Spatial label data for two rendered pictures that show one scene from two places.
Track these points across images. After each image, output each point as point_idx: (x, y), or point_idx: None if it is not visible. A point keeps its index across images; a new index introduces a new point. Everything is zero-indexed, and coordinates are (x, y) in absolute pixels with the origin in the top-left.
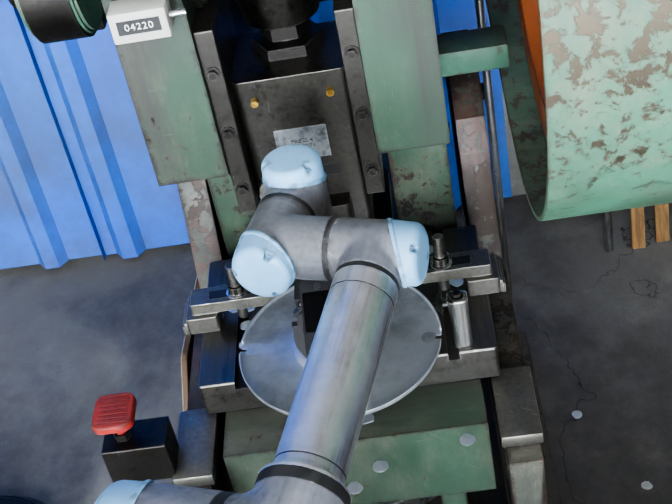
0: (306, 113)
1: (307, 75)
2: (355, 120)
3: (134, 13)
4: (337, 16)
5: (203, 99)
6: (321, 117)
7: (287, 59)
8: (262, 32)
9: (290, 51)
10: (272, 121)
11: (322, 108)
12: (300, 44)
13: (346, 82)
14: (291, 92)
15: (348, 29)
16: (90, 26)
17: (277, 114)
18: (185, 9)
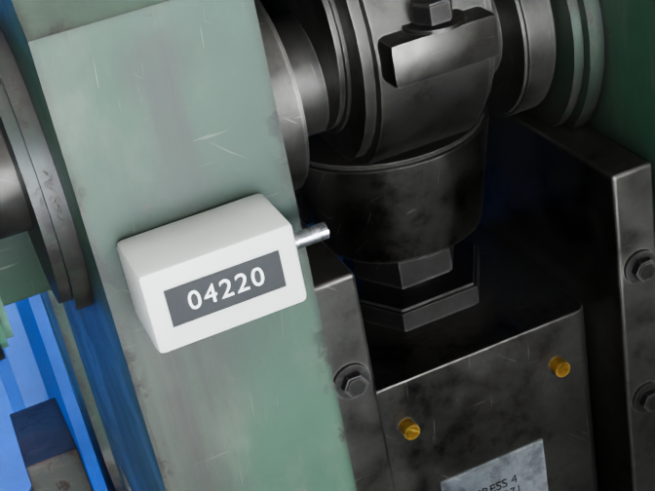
0: (507, 426)
1: (515, 341)
2: (633, 416)
3: (214, 254)
4: (620, 188)
5: (335, 447)
6: (535, 427)
7: (440, 319)
8: (365, 275)
9: (447, 300)
10: (440, 461)
11: (538, 407)
12: (462, 282)
13: (621, 336)
14: (481, 387)
15: (637, 214)
16: (12, 330)
17: (450, 442)
18: (325, 224)
